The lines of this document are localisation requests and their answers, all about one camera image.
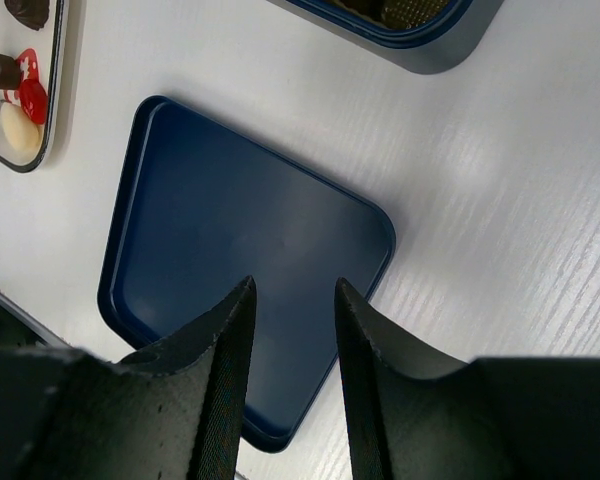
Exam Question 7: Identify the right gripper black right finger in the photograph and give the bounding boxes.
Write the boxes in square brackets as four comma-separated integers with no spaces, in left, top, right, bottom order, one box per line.
[334,279,600,479]

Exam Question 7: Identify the dark rosette chocolate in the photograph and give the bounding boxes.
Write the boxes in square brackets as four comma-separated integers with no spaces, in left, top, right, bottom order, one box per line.
[4,0,50,31]

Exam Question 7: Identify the navy blue chocolate tin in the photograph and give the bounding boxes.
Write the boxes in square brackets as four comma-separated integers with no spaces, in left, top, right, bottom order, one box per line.
[275,0,502,75]

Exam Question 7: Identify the white strawberry print tray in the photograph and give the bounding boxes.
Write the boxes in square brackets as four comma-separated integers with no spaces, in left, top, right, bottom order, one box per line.
[0,0,78,173]

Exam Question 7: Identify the navy blue tin lid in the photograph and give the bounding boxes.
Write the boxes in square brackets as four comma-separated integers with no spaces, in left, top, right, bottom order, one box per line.
[97,95,396,453]

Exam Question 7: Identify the white oval chocolate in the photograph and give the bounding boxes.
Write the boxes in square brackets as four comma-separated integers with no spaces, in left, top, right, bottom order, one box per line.
[0,103,40,152]

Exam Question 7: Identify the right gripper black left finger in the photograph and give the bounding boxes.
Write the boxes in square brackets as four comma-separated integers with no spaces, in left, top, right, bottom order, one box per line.
[0,278,257,479]

